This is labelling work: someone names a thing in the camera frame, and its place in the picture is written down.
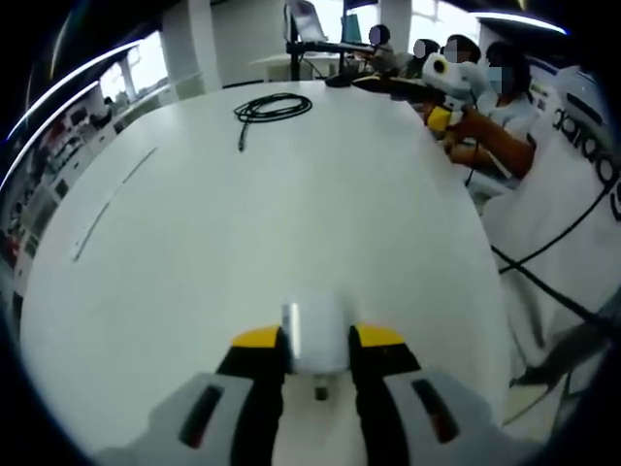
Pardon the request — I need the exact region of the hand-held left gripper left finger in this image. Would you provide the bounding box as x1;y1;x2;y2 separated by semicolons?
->
96;324;292;466

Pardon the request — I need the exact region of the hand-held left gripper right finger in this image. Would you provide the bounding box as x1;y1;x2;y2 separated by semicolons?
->
347;320;544;466

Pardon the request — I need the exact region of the white charger adapter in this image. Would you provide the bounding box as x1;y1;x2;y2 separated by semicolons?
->
280;288;353;402

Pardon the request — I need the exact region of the black Type-C cable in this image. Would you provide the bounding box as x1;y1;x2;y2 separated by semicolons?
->
233;92;314;152

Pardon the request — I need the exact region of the white desk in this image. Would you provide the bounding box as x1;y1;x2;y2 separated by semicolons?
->
18;80;510;466

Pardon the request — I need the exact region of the person's right hand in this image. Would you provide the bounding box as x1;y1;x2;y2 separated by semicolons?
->
444;109;479;147

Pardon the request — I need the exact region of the black computer mouse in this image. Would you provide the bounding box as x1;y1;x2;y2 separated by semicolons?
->
323;71;358;88

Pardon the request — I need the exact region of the lit computer monitor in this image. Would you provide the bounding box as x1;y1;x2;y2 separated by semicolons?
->
288;0;329;43

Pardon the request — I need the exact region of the white shelf row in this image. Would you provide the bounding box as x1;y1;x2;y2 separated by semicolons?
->
0;96;122;273

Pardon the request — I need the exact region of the long ceiling light strip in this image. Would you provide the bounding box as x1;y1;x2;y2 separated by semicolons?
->
0;43;142;142

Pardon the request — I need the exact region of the black thin cable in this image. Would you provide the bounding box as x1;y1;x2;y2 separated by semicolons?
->
489;245;621;336
498;169;621;274

